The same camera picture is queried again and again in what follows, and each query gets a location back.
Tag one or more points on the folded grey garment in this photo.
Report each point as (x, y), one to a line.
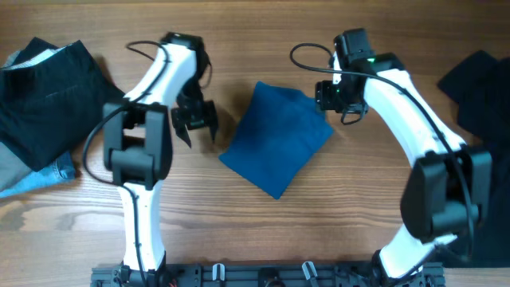
(12, 168)

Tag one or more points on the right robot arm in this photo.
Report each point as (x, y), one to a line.
(446, 194)

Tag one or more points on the folded black garment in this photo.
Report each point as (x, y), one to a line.
(51, 99)

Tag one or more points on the folded blue jeans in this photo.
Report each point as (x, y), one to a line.
(61, 170)

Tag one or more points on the black garment pile right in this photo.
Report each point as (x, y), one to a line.
(480, 87)

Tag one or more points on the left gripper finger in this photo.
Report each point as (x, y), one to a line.
(182, 133)
(213, 127)

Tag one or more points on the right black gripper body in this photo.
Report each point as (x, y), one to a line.
(324, 96)

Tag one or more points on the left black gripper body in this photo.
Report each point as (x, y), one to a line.
(194, 112)

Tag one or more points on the blue polo shirt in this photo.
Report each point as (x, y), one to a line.
(279, 133)

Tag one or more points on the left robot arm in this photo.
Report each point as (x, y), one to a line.
(138, 151)

